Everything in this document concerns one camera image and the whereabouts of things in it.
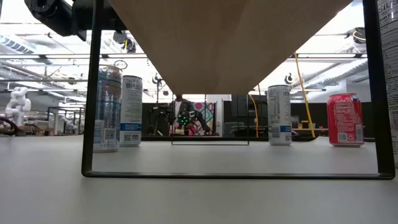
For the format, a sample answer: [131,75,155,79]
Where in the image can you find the black cabinet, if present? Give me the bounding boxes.
[231,95,249,118]

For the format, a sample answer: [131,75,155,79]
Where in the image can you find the black yellow hanging reel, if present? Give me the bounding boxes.
[345,27,367,45]

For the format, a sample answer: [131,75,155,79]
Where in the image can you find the colourful patchwork panel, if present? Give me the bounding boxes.
[188,101,216,137]

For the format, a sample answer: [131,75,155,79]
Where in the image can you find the short yellow cable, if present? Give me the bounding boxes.
[248,94,259,139]

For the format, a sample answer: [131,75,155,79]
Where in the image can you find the grey hanging device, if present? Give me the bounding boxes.
[112,27,128,44]

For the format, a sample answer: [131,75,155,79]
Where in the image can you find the black table frame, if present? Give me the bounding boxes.
[141,136,376,142]

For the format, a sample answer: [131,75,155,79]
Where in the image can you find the red Fanta can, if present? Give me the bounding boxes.
[326,92,365,148]

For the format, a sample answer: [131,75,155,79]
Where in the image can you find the blue silver Red Bull can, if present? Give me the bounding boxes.
[93,65,123,154]

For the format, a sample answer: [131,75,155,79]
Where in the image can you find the black vacuum hose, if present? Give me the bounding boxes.
[0,117,18,137]

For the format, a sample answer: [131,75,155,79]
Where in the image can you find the person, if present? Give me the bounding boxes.
[169,95,192,136]

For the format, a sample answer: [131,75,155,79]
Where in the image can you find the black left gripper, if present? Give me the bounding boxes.
[73,0,127,42]

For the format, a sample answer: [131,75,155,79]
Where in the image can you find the wooden workbench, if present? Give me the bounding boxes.
[291,127,330,138]

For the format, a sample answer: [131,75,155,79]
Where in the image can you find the black hanging device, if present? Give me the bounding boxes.
[124,37,137,54]

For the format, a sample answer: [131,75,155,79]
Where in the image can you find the white Celsius can blue band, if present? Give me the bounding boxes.
[267,85,292,147]
[119,75,143,148]

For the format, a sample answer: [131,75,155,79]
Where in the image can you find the wooden shelf board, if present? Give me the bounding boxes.
[107,0,354,96]

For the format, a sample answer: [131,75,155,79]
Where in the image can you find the long yellow cable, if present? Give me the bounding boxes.
[293,53,317,139]

